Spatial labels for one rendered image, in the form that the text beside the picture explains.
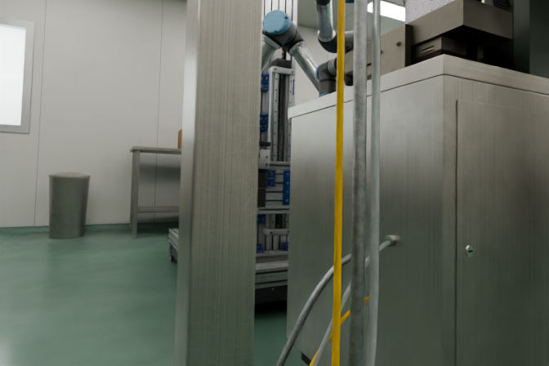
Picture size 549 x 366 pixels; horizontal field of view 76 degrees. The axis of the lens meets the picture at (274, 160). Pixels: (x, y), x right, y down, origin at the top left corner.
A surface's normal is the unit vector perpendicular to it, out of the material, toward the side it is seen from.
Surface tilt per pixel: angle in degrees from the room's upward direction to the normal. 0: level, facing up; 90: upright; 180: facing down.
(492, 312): 90
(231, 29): 90
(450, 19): 90
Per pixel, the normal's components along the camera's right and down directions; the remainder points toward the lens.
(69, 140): 0.42, -0.03
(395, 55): -0.91, -0.04
